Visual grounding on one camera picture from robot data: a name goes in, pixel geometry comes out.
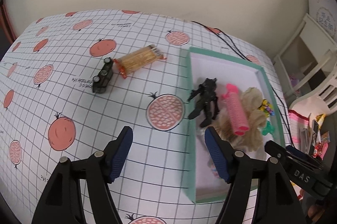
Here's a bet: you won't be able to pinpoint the pastel braided rope toy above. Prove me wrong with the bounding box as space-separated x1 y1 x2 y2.
209 159 220 178

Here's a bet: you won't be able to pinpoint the pink hair roller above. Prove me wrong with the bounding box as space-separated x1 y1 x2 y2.
222 83 250 136

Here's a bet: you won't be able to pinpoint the green plastic toy figure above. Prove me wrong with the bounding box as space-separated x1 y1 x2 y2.
262 120 275 136

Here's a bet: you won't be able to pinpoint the black robot toy figure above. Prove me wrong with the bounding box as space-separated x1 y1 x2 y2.
187 78 219 128

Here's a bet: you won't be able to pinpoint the colourful plastic block toy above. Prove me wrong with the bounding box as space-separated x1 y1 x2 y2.
258 99 275 118

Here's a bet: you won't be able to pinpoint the person's right hand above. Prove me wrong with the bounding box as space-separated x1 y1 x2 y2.
299 189 325 222

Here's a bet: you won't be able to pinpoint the colourful snack packets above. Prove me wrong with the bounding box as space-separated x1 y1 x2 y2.
299 114 330 160

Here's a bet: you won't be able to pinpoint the teal shallow box tray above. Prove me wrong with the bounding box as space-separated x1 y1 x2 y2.
185 47 285 203

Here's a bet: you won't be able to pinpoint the pink knitted cloth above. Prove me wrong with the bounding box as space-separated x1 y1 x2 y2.
289 110 309 149

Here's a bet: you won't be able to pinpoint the black toy car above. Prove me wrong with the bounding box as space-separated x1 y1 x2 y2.
92 57 114 94

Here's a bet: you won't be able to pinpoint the pomegranate grid tablecloth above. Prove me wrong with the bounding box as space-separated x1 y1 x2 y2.
1 10 288 223

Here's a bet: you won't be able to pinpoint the cracker snack packet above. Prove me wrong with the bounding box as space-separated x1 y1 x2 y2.
113 45 166 79

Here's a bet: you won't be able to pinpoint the white wooden shelf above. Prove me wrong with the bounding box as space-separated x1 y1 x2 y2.
274 14 336 116

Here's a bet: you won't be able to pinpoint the white graduation album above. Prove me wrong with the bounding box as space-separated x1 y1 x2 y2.
308 0 337 42

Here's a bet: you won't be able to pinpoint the black cable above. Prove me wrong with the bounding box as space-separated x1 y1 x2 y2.
190 19 294 144

